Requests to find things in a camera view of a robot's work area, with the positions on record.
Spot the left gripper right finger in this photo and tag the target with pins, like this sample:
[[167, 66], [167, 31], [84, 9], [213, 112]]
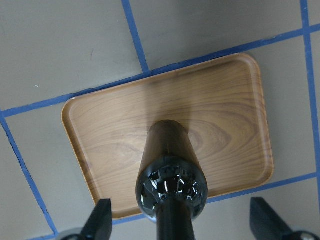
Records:
[[266, 224]]

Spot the dark wine bottle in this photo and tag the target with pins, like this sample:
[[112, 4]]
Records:
[[171, 188]]

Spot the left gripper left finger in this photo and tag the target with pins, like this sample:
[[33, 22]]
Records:
[[99, 223]]

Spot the wooden tray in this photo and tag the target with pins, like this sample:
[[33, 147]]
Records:
[[220, 103]]

